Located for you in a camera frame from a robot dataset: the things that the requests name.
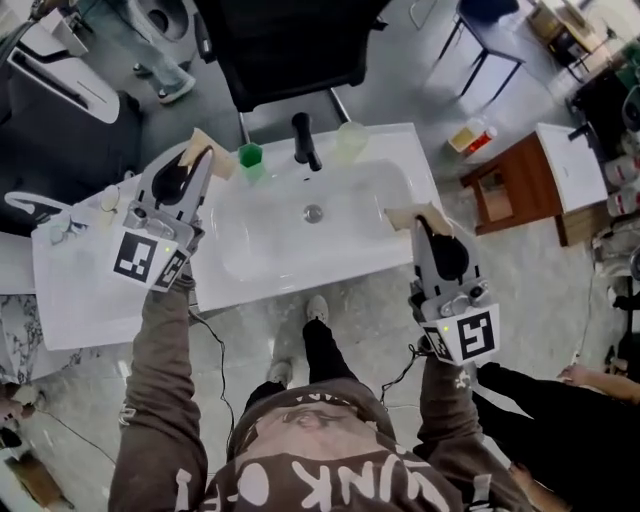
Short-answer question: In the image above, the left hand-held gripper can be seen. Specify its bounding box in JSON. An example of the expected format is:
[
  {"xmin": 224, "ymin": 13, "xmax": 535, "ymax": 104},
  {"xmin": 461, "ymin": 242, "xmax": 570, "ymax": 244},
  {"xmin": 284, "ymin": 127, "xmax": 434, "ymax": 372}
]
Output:
[{"xmin": 111, "ymin": 127, "xmax": 239, "ymax": 294}]

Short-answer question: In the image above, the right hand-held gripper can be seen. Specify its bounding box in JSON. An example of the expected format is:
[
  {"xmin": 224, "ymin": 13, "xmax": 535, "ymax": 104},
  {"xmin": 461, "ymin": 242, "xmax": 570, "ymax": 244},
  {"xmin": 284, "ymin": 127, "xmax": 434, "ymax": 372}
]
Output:
[{"xmin": 383, "ymin": 201, "xmax": 502, "ymax": 367}]

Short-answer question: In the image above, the green cup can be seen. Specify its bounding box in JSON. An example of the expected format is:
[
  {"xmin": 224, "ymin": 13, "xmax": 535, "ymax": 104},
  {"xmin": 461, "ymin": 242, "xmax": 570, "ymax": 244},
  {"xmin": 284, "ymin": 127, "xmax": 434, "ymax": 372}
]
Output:
[{"xmin": 236, "ymin": 141, "xmax": 269, "ymax": 187}]

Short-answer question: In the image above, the person's left forearm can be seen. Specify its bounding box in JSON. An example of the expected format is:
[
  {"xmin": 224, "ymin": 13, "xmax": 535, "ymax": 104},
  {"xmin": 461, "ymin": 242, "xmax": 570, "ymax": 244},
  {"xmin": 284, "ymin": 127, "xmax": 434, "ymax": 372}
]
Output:
[{"xmin": 116, "ymin": 276, "xmax": 202, "ymax": 444}]

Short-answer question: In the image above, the person's right forearm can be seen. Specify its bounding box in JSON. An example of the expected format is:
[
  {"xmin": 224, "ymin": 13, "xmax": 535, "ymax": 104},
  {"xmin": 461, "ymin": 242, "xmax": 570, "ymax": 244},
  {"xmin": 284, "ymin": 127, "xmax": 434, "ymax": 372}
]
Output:
[{"xmin": 416, "ymin": 344, "xmax": 487, "ymax": 454}]

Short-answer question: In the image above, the translucent pale plastic cup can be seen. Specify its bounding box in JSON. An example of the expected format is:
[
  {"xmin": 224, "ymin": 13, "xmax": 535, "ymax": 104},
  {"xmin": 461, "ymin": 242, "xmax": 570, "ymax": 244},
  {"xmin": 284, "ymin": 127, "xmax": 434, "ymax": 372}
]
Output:
[{"xmin": 335, "ymin": 121, "xmax": 371, "ymax": 167}]

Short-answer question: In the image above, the white sink basin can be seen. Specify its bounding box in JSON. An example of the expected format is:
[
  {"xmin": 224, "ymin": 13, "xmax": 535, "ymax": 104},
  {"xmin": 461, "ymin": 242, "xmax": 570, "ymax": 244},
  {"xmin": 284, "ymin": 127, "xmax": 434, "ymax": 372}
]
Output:
[{"xmin": 189, "ymin": 122, "xmax": 444, "ymax": 314}]

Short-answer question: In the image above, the wooden cabinet with white basin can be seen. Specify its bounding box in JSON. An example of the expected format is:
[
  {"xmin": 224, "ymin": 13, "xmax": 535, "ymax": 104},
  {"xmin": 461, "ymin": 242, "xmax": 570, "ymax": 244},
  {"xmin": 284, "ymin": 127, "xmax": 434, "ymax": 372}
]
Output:
[{"xmin": 459, "ymin": 121, "xmax": 612, "ymax": 249}]

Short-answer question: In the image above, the black cabinet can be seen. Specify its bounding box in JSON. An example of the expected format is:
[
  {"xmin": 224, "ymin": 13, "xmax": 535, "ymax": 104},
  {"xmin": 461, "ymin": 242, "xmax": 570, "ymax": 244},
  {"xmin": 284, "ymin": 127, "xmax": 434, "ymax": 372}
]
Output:
[{"xmin": 0, "ymin": 63, "xmax": 145, "ymax": 237}]

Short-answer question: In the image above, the white black-slotted appliance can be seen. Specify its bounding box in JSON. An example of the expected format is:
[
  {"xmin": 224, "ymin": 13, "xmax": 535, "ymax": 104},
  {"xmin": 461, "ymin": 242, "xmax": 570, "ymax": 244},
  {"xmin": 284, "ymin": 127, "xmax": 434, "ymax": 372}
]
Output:
[{"xmin": 3, "ymin": 21, "xmax": 122, "ymax": 125}]

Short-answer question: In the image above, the red liquid bottle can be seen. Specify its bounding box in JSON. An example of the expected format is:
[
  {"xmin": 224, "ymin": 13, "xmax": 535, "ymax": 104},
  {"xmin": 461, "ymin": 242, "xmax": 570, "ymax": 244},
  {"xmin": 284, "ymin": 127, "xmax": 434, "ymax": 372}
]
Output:
[{"xmin": 464, "ymin": 126, "xmax": 499, "ymax": 157}]

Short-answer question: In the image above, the yellow liquid bottle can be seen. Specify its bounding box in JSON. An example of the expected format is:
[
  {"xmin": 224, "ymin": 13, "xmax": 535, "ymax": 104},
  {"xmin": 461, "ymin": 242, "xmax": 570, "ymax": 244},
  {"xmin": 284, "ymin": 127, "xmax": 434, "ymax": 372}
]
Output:
[{"xmin": 446, "ymin": 115, "xmax": 489, "ymax": 152}]

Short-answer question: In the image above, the black sink faucet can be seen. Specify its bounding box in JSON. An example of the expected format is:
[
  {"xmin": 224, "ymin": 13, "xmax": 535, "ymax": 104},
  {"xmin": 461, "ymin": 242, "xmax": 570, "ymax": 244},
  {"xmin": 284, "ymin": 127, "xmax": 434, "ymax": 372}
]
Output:
[{"xmin": 290, "ymin": 111, "xmax": 324, "ymax": 173}]

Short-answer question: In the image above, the person's right white shoe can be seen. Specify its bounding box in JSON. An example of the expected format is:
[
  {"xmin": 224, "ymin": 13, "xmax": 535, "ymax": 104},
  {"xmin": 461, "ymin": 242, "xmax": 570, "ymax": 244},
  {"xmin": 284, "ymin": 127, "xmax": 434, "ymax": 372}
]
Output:
[{"xmin": 305, "ymin": 294, "xmax": 330, "ymax": 324}]

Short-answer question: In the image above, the person's white shoe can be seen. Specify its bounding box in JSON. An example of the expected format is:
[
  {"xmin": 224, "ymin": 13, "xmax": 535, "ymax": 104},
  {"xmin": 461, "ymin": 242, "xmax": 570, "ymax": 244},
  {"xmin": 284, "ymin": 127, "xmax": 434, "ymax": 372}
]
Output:
[
  {"xmin": 305, "ymin": 294, "xmax": 330, "ymax": 324},
  {"xmin": 266, "ymin": 358, "xmax": 294, "ymax": 390}
]

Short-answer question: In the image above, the white flat counter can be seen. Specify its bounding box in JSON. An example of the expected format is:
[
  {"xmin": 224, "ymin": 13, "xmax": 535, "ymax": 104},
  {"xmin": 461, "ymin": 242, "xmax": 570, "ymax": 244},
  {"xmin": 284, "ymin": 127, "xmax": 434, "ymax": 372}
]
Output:
[{"xmin": 30, "ymin": 144, "xmax": 202, "ymax": 353}]

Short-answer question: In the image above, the white gooseneck faucet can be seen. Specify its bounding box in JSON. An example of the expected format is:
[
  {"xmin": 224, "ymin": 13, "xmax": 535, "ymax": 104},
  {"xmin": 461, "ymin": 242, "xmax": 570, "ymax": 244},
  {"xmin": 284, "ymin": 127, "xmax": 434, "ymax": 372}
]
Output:
[{"xmin": 3, "ymin": 191, "xmax": 67, "ymax": 222}]

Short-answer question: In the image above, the person's right leg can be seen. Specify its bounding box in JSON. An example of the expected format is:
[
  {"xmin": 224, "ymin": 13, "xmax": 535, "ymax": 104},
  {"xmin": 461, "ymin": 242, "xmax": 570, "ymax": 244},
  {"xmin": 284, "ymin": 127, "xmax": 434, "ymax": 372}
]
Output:
[{"xmin": 301, "ymin": 318, "xmax": 360, "ymax": 387}]

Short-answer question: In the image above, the person's leg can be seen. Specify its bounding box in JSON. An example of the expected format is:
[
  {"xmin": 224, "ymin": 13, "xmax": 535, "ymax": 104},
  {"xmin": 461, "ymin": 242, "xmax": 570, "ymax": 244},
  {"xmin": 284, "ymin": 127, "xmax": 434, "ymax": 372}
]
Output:
[
  {"xmin": 243, "ymin": 380, "xmax": 287, "ymax": 407},
  {"xmin": 301, "ymin": 318, "xmax": 360, "ymax": 387}
]

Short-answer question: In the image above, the black office chair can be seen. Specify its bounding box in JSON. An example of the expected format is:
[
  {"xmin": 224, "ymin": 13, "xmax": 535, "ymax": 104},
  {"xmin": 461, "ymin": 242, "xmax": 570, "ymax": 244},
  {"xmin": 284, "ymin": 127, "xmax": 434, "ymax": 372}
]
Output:
[{"xmin": 191, "ymin": 0, "xmax": 390, "ymax": 147}]

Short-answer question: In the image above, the small black cabinet faucet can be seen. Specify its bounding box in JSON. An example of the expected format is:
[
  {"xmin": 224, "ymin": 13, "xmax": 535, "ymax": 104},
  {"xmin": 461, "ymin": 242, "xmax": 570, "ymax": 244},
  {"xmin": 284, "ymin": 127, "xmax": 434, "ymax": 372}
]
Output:
[{"xmin": 566, "ymin": 121, "xmax": 597, "ymax": 147}]

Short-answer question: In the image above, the white plastic jug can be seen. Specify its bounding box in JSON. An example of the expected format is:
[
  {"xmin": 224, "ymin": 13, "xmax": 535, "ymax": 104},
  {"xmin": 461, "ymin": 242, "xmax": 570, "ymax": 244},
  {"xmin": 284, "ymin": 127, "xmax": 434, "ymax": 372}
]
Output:
[
  {"xmin": 606, "ymin": 189, "xmax": 640, "ymax": 217},
  {"xmin": 603, "ymin": 154, "xmax": 640, "ymax": 187}
]

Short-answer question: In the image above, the person's left white shoe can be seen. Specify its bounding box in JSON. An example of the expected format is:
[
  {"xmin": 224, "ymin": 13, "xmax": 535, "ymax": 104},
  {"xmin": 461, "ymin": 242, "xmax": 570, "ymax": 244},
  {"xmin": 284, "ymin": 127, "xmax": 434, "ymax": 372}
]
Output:
[{"xmin": 266, "ymin": 358, "xmax": 294, "ymax": 390}]

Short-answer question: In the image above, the marble slab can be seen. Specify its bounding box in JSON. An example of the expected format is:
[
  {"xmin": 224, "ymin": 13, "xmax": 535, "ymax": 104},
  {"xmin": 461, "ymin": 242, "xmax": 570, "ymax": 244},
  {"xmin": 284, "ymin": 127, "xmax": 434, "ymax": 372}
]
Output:
[{"xmin": 0, "ymin": 293, "xmax": 85, "ymax": 387}]

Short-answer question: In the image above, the person's left leg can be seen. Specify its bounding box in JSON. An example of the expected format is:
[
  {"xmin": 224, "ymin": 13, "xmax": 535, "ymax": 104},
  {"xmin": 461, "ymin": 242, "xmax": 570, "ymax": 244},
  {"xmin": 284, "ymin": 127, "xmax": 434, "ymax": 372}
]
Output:
[{"xmin": 243, "ymin": 380, "xmax": 287, "ymax": 407}]

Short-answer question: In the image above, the black square stool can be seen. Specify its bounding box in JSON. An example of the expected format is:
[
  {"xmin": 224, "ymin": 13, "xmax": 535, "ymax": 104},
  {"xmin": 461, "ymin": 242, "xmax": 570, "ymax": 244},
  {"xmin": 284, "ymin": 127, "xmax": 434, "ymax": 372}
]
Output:
[{"xmin": 433, "ymin": 0, "xmax": 527, "ymax": 102}]

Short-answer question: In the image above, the person's brown printed hoodie torso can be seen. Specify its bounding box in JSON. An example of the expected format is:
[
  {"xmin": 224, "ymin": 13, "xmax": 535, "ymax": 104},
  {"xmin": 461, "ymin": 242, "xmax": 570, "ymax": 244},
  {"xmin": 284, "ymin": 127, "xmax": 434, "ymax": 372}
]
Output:
[{"xmin": 107, "ymin": 377, "xmax": 507, "ymax": 512}]

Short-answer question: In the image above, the cardboard box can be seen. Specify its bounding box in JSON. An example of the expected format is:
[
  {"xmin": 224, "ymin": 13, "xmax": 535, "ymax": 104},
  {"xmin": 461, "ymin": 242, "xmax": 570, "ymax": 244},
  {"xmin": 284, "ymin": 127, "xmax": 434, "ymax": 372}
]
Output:
[{"xmin": 528, "ymin": 0, "xmax": 602, "ymax": 57}]

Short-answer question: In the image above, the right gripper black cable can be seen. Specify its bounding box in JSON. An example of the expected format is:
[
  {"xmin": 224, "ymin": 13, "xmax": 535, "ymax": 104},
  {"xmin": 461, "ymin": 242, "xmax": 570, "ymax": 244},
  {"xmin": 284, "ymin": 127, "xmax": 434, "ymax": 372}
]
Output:
[{"xmin": 378, "ymin": 341, "xmax": 432, "ymax": 407}]

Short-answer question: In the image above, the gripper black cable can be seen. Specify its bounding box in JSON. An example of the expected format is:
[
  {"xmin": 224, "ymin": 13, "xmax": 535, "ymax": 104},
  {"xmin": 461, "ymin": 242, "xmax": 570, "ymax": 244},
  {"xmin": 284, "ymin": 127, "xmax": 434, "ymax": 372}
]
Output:
[
  {"xmin": 186, "ymin": 306, "xmax": 237, "ymax": 452},
  {"xmin": 378, "ymin": 341, "xmax": 432, "ymax": 407}
]

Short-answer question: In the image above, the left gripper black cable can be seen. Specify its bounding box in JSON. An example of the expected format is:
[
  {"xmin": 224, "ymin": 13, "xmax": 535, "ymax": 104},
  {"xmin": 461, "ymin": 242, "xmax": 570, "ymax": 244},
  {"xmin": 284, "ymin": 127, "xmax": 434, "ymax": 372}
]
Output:
[{"xmin": 186, "ymin": 306, "xmax": 237, "ymax": 452}]

